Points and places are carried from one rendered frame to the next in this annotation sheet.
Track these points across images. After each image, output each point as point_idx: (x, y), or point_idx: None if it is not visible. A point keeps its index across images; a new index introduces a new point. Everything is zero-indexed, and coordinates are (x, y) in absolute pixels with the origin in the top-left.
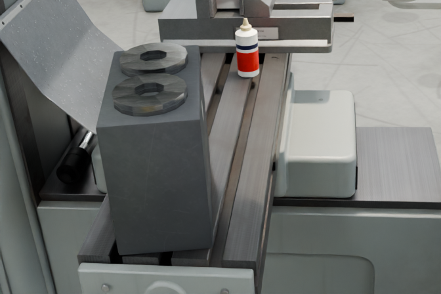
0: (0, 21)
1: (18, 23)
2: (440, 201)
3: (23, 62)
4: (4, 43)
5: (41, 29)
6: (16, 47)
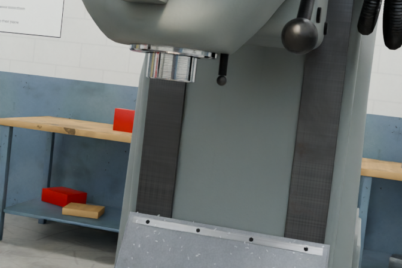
0: (145, 218)
1: (169, 238)
2: None
3: (122, 264)
4: (123, 234)
5: (198, 267)
6: (134, 249)
